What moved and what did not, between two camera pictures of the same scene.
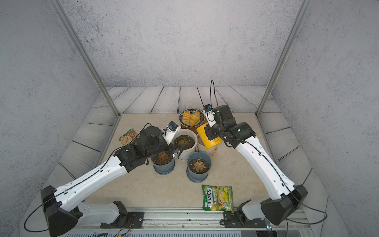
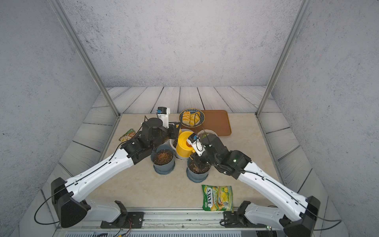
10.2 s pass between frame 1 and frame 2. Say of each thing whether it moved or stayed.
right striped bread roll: stayed
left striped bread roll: stayed
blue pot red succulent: stayed
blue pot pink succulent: stayed
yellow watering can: moved
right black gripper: moved
